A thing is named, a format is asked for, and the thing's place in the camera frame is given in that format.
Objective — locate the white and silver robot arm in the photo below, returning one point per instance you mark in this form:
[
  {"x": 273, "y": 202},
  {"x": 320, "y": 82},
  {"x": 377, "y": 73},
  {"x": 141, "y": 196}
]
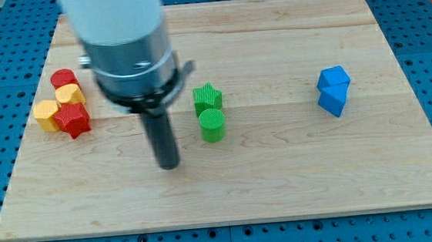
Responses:
[{"x": 129, "y": 52}]

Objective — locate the yellow heart block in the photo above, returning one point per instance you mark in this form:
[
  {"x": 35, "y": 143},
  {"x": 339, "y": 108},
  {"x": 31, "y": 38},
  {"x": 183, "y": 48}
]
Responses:
[{"x": 70, "y": 94}]

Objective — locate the yellow hexagon block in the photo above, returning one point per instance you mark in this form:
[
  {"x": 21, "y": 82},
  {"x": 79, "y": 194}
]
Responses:
[{"x": 44, "y": 112}]

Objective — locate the green cylinder block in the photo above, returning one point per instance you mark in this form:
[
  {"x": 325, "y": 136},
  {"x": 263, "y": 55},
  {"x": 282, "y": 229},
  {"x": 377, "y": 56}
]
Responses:
[{"x": 212, "y": 125}]

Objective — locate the green star block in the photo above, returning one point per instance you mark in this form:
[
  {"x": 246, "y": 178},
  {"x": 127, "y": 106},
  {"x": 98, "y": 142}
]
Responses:
[{"x": 207, "y": 97}]

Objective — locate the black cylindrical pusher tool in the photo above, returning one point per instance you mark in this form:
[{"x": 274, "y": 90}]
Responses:
[{"x": 164, "y": 146}]

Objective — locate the wooden board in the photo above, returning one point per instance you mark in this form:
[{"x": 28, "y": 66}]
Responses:
[{"x": 283, "y": 157}]

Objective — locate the lower blue cube block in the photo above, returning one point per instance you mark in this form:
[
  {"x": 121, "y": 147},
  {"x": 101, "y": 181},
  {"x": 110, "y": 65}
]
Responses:
[{"x": 333, "y": 99}]

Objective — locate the blue cube block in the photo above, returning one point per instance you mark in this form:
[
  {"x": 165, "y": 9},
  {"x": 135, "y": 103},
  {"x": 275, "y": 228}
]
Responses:
[
  {"x": 332, "y": 77},
  {"x": 333, "y": 99}
]

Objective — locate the upper blue cube block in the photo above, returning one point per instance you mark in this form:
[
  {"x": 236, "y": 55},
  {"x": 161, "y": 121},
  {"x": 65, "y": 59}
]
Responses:
[{"x": 332, "y": 77}]

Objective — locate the red star block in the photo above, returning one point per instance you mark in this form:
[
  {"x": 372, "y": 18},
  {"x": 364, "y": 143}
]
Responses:
[{"x": 73, "y": 119}]

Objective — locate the red cylinder block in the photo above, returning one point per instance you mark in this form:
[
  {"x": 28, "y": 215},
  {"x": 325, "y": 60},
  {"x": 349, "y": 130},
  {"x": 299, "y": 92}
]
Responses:
[{"x": 62, "y": 77}]

